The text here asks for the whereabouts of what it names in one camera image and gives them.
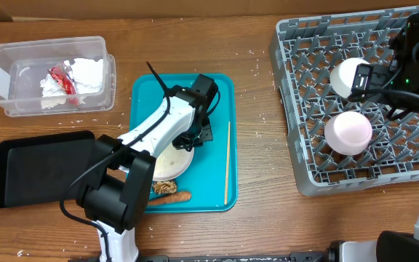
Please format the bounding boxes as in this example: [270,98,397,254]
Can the clear plastic bin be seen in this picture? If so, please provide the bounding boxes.
[0,36,116,117]

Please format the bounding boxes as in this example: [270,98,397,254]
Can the brown food scrap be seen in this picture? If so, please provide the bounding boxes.
[152,180,177,194]

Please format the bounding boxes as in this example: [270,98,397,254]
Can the grey dishwasher rack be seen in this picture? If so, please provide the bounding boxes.
[268,4,419,197]

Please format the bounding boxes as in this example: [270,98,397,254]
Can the small pink bowl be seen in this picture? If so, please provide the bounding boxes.
[324,111,372,156]

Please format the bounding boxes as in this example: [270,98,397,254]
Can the red snack wrapper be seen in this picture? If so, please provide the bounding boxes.
[48,63,77,95]

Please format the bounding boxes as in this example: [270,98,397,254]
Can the orange carrot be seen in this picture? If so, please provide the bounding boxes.
[148,191,192,206]

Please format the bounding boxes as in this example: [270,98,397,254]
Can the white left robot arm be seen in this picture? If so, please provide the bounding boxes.
[59,74,220,261]

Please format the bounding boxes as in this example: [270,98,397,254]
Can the pale green bowl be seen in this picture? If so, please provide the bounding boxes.
[330,57,369,99]

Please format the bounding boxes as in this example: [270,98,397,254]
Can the teal plastic tray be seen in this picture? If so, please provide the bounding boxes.
[128,73,239,214]

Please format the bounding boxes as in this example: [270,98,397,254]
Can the white tissue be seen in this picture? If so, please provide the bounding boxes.
[40,58,103,109]

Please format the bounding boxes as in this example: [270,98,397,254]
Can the black tray bin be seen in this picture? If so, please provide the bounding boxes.
[0,130,95,208]

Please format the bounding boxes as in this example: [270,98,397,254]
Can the wooden chopstick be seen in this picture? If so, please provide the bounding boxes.
[224,121,231,205]

